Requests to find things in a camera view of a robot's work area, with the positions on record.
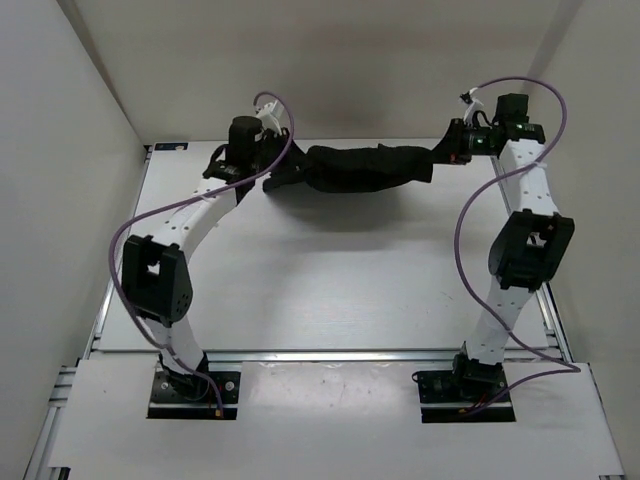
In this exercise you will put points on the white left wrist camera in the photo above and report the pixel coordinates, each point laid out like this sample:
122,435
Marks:
270,112

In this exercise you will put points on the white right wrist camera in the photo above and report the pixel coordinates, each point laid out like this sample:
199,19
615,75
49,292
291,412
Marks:
472,104

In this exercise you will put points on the aluminium front rail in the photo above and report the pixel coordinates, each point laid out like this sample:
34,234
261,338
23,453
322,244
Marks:
333,356

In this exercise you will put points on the white front cover panel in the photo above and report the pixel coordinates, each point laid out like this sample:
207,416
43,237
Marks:
317,421

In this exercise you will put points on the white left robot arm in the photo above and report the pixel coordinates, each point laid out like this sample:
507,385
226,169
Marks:
156,286

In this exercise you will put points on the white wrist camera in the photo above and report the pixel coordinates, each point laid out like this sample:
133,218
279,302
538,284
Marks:
270,112
472,104

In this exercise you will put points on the aluminium rail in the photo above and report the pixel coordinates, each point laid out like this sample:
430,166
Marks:
333,356
544,296

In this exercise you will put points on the black skirt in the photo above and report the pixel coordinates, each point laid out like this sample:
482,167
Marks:
357,170

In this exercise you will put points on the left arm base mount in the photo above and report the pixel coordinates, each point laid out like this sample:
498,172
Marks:
167,403

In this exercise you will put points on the blue left corner label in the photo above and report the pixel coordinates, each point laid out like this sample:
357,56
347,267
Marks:
171,146

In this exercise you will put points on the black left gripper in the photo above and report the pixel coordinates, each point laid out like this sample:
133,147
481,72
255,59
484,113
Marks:
275,138

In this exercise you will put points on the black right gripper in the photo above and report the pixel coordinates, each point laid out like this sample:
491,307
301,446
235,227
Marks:
455,137

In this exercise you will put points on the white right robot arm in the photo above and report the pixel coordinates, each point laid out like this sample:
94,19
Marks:
527,251

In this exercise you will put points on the aluminium right side rail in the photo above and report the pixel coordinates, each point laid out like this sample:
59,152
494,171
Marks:
544,296

